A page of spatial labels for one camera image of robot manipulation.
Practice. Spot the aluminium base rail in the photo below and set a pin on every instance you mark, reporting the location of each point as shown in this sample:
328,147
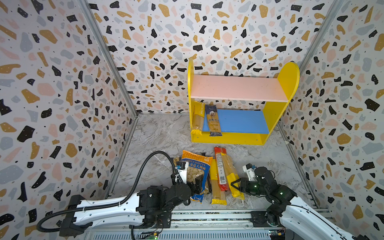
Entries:
201,225

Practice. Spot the red spaghetti pack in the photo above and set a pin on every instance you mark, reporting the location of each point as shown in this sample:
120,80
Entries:
220,154

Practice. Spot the right aluminium corner post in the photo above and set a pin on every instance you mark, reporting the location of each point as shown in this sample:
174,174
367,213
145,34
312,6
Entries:
318,39

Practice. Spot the blue orange orecchiette bag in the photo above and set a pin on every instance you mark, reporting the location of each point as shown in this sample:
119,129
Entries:
186,154

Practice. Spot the plain yellow spaghetti pack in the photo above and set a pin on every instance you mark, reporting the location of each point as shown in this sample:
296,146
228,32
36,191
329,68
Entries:
232,175

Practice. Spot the yellow shelf pink blue boards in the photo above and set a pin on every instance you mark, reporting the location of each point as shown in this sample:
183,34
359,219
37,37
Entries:
243,127

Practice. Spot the dark blue spaghetti pack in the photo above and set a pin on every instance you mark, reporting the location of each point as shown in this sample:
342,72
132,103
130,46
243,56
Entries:
213,121

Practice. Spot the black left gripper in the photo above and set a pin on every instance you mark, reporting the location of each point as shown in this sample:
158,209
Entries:
198,184

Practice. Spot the aluminium corner post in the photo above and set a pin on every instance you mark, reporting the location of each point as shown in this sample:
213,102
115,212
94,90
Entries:
318,39
84,5

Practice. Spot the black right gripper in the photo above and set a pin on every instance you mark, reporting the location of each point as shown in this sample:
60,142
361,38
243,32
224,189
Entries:
243,185

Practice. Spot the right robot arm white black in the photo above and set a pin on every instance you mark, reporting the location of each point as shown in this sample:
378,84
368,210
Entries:
287,209

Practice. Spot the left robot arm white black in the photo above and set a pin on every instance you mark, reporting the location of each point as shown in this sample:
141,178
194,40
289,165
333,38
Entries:
149,208

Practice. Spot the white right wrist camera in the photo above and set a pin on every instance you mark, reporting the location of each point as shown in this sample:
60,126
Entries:
249,169

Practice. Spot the left aluminium corner post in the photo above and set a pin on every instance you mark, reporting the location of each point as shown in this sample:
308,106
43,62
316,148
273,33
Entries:
84,5

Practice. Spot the yellow Pastatime spaghetti pack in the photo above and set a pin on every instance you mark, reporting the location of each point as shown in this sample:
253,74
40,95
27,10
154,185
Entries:
198,118

